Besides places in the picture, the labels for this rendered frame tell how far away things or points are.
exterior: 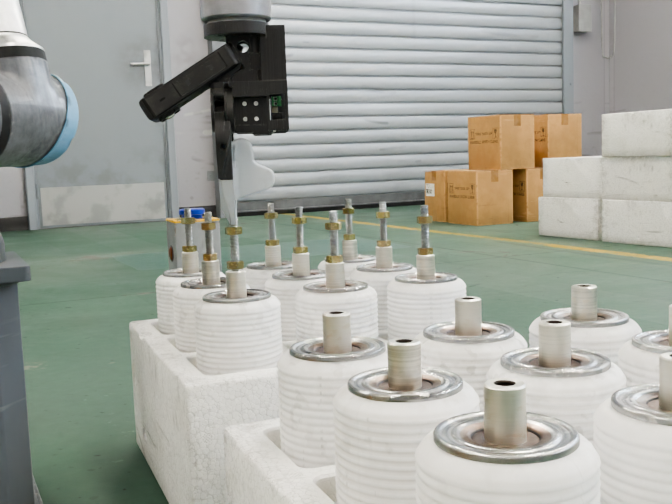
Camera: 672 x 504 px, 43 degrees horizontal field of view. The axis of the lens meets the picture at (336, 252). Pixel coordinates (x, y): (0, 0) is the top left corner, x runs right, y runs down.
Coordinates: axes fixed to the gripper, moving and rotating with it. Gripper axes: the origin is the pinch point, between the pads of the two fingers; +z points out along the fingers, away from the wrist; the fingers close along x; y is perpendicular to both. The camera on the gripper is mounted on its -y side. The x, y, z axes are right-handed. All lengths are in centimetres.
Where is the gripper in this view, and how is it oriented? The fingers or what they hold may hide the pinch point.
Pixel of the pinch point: (226, 212)
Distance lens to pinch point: 93.8
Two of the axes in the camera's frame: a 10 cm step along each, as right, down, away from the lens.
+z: 0.4, 9.9, 1.1
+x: -0.7, -1.1, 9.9
